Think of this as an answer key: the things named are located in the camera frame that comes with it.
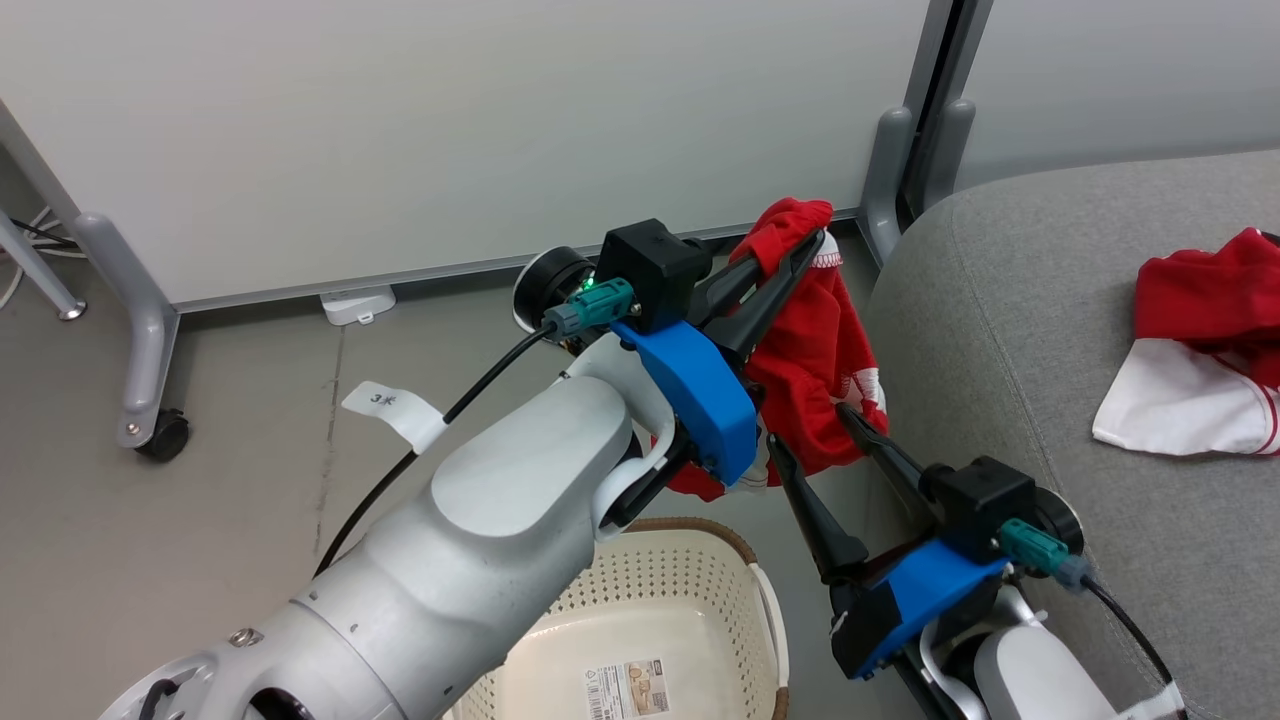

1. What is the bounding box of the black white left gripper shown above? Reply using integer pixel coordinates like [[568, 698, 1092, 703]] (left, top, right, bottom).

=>
[[512, 229, 828, 542]]

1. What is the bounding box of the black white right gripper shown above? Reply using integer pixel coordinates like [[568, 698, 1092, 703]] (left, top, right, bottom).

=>
[[767, 402, 1041, 720]]

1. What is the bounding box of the red garment white trim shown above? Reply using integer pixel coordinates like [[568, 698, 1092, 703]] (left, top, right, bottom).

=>
[[664, 196, 890, 503]]

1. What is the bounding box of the red and white jersey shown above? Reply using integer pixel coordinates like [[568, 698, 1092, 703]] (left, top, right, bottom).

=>
[[1092, 227, 1280, 458]]

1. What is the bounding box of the grey fabric sofa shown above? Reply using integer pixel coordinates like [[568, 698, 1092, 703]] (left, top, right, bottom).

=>
[[862, 149, 1280, 720]]

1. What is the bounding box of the grey partition foot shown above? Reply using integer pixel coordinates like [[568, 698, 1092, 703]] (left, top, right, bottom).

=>
[[858, 106, 917, 268], [920, 96, 977, 213]]

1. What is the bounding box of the cream perforated laundry basket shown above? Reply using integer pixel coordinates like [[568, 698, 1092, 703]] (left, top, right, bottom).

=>
[[444, 516, 792, 720]]

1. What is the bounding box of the printed basket sticker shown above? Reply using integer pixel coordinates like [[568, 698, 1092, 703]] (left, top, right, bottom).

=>
[[584, 657, 670, 720]]

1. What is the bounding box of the white power adapter box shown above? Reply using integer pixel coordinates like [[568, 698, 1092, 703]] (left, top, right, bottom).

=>
[[319, 285, 398, 328]]

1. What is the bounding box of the black caster wheel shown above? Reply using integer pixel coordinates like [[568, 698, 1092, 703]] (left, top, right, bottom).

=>
[[136, 407, 192, 464]]

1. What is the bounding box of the grey partition leg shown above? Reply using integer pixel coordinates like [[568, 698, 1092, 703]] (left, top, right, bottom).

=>
[[71, 211, 182, 450]]

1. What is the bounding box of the grey metal table leg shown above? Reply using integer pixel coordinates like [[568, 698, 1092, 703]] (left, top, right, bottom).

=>
[[0, 208, 88, 322]]

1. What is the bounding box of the blue left camera mount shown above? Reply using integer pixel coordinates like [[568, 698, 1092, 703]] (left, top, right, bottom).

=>
[[610, 319, 760, 488]]

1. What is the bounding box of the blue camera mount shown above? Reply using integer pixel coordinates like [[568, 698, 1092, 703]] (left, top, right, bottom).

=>
[[850, 539, 1012, 682], [610, 319, 760, 488]]

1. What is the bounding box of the blue right camera mount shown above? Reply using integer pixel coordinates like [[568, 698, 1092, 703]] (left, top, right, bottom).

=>
[[850, 539, 1012, 682]]

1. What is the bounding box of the teal left cable connector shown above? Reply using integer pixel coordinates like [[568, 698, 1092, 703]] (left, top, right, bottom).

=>
[[543, 277, 637, 339]]

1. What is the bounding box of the teal cable connector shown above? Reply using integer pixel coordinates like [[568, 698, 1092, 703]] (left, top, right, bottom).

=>
[[997, 517, 1092, 593], [543, 277, 637, 339]]

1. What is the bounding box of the teal right cable connector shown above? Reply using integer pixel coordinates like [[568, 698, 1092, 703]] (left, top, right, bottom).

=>
[[997, 517, 1092, 593]]

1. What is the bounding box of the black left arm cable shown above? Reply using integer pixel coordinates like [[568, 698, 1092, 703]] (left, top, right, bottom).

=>
[[314, 324, 557, 578]]

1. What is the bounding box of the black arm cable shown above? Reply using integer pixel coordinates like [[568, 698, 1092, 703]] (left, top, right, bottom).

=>
[[1079, 574, 1187, 693], [314, 324, 557, 578]]

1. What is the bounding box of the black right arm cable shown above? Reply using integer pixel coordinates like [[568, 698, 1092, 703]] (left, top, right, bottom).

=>
[[1079, 574, 1187, 693]]

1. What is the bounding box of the white partition panel grey frame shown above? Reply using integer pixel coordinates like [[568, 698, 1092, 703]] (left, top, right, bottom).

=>
[[0, 0, 963, 315]]

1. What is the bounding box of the white paper cable tag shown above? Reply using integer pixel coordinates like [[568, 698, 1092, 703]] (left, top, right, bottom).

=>
[[341, 381, 449, 454]]

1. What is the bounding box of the thin black floor cable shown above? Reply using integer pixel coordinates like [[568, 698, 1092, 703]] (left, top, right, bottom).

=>
[[8, 216, 79, 253]]

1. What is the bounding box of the thin white floor cable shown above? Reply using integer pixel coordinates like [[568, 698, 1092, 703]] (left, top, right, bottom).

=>
[[0, 206, 89, 311]]

